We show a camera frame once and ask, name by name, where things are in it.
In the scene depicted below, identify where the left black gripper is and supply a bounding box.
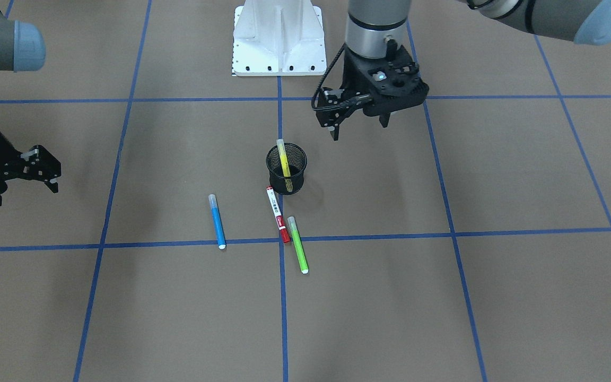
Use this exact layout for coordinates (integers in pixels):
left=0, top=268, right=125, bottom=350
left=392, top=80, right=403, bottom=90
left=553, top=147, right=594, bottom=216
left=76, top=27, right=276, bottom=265
left=329, top=46, right=417, bottom=141

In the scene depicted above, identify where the yellow highlighter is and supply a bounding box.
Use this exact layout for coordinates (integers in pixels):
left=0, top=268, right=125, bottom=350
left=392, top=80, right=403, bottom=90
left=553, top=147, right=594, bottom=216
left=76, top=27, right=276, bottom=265
left=276, top=140, right=291, bottom=178

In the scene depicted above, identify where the red capped white marker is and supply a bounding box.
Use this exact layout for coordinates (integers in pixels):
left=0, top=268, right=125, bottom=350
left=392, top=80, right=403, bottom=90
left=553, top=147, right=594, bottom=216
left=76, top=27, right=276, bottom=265
left=265, top=186, right=291, bottom=244

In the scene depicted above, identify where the green highlighter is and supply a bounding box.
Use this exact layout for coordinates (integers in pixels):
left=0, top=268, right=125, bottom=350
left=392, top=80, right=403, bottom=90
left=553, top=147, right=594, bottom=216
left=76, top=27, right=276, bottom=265
left=287, top=216, right=310, bottom=275

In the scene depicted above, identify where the blue marker pen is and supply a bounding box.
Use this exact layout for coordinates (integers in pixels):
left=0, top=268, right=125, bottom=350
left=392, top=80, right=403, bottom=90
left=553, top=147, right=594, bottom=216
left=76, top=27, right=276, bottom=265
left=208, top=194, right=227, bottom=250

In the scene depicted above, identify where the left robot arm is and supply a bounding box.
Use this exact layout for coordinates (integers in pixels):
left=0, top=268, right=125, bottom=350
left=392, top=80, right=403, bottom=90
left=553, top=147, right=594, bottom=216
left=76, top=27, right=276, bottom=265
left=312, top=1, right=611, bottom=140

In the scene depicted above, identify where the black mesh pen cup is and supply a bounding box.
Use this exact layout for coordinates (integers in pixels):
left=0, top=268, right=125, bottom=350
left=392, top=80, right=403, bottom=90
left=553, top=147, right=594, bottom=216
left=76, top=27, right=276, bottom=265
left=265, top=143, right=308, bottom=195

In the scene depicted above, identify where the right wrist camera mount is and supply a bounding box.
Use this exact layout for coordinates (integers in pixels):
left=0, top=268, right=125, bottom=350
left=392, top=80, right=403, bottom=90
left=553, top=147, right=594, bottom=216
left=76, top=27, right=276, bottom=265
left=3, top=145, right=62, bottom=184

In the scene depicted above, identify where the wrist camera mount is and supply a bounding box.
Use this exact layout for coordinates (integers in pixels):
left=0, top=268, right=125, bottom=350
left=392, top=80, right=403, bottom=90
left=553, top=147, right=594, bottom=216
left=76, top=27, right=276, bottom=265
left=313, top=64, right=430, bottom=128
left=3, top=145, right=62, bottom=184

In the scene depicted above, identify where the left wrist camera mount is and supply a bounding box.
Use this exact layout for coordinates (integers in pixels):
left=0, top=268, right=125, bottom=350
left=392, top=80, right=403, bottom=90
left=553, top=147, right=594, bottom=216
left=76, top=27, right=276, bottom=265
left=313, top=64, right=430, bottom=128

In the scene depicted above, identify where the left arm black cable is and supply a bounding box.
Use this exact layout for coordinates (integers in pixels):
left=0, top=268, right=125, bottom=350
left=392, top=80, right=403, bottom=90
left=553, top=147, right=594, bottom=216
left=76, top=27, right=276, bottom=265
left=311, top=45, right=346, bottom=111

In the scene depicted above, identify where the white camera stand base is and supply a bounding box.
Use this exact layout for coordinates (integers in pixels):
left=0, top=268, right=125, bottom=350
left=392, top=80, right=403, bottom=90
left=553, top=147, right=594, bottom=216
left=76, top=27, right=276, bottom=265
left=231, top=1, right=327, bottom=77

